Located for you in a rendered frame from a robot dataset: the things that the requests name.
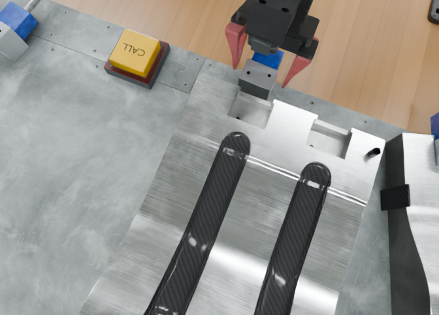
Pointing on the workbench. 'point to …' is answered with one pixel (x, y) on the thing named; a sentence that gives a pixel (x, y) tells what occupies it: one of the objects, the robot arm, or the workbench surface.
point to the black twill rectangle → (395, 197)
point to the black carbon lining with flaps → (294, 211)
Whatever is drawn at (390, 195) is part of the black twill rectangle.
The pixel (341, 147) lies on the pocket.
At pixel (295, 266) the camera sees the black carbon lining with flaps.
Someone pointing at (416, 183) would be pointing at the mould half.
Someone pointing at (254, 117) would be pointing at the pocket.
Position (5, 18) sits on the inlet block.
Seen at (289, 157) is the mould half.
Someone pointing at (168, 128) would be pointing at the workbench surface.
